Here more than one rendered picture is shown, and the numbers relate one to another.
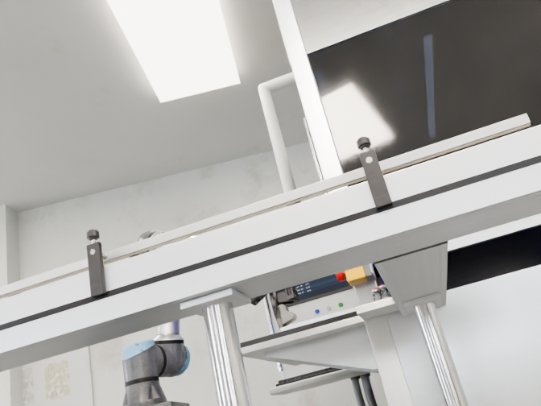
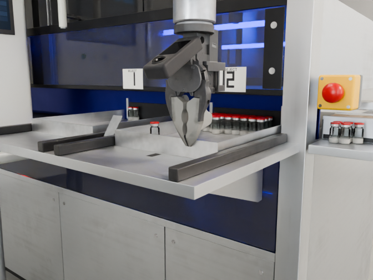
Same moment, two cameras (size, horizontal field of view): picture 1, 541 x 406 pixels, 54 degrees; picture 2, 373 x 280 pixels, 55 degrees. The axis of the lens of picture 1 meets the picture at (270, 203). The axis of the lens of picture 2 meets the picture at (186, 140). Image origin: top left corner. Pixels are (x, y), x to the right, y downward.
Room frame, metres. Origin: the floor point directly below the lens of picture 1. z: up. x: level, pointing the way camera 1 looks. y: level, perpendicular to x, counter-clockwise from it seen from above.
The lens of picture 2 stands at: (1.48, 0.64, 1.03)
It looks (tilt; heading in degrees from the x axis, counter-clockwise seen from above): 10 degrees down; 295
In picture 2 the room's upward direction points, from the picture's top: straight up
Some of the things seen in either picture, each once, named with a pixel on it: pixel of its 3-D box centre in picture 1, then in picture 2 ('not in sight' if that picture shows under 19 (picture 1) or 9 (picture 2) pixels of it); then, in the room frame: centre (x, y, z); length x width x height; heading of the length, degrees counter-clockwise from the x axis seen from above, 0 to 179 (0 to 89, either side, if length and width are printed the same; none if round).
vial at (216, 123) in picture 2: not in sight; (216, 125); (1.80, -0.22, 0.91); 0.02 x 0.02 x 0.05
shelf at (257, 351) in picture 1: (333, 341); (136, 141); (1.96, -0.10, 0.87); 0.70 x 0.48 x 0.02; 168
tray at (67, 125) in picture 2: not in sight; (111, 122); (2.11, -0.21, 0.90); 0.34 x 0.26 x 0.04; 78
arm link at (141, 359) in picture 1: (141, 360); not in sight; (1.92, 0.58, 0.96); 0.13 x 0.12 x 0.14; 149
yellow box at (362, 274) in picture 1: (357, 269); (339, 91); (1.51, -0.20, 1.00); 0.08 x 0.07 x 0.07; 78
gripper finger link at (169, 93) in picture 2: not in sight; (178, 95); (1.77, 0.05, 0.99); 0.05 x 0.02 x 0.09; 168
